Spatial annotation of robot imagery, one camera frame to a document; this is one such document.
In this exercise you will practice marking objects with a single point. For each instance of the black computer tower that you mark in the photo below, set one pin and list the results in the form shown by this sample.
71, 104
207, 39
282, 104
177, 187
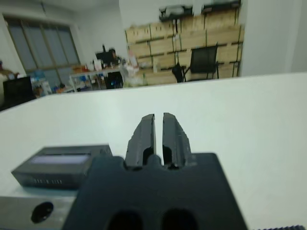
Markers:
114, 80

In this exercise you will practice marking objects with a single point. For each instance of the pink white carton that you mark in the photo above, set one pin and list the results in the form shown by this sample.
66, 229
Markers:
133, 60

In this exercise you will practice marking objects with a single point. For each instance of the white office desk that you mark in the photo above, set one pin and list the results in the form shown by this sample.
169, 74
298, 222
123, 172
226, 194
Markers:
96, 74

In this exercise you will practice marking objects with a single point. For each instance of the black mesh office chair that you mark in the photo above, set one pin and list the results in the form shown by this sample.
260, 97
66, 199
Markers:
204, 61

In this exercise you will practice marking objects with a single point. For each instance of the white box red print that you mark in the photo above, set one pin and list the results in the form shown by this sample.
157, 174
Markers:
97, 64

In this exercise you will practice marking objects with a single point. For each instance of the black equipment box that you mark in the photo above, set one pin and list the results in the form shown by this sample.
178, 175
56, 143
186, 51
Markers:
16, 92

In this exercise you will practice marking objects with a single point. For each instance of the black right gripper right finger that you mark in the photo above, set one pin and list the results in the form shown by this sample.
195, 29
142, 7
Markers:
175, 141

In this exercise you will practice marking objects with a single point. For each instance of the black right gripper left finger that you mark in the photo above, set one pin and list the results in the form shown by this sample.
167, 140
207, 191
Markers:
141, 141

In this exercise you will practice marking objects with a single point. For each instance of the large office window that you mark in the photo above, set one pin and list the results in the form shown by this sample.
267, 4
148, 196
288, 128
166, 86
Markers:
43, 48

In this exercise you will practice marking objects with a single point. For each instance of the white plastic bag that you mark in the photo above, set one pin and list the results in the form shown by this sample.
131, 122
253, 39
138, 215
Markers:
132, 72

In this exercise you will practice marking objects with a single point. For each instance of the black computer monitor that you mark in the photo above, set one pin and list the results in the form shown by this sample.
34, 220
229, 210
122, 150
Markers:
103, 57

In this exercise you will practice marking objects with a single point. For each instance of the black box lid camera print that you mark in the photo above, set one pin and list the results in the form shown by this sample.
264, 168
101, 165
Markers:
55, 167

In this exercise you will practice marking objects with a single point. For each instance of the black carry case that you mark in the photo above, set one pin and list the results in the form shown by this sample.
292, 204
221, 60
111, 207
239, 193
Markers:
220, 7

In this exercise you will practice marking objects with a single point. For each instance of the seated person dark clothes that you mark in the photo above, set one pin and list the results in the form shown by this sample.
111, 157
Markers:
112, 56

